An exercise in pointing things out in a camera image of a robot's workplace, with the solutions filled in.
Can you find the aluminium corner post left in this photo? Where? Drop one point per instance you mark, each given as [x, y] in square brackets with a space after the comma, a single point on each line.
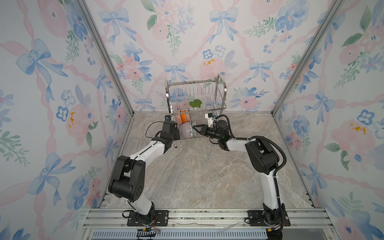
[94, 32]

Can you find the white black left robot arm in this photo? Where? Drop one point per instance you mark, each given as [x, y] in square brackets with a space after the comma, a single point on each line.
[127, 180]

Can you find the green leaf rack ornament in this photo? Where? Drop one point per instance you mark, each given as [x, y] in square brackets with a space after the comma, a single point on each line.
[196, 104]

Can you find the orange bowl white inside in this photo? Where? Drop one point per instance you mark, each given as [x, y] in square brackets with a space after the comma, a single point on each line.
[183, 117]

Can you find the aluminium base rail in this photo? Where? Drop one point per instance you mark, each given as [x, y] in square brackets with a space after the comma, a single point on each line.
[207, 224]

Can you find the aluminium corner post right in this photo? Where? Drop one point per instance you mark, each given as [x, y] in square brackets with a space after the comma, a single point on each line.
[320, 33]

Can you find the green leaf pattern bowl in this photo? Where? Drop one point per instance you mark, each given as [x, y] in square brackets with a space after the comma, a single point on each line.
[192, 132]

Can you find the dark blue petal bowl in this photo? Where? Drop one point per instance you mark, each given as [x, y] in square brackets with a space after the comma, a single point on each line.
[196, 134]

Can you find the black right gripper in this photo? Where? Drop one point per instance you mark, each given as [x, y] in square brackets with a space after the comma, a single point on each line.
[203, 132]

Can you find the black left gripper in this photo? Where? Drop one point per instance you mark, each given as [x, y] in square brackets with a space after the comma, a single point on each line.
[176, 132]

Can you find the aluminium corner post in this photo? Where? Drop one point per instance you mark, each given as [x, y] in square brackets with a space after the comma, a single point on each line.
[94, 32]
[320, 33]

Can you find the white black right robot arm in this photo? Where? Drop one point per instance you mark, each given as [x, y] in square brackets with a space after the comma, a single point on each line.
[264, 159]

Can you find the steel wire dish rack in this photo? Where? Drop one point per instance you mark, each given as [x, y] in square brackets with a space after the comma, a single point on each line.
[212, 92]

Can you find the lavender bowl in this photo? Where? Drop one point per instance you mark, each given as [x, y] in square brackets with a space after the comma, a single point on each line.
[185, 131]

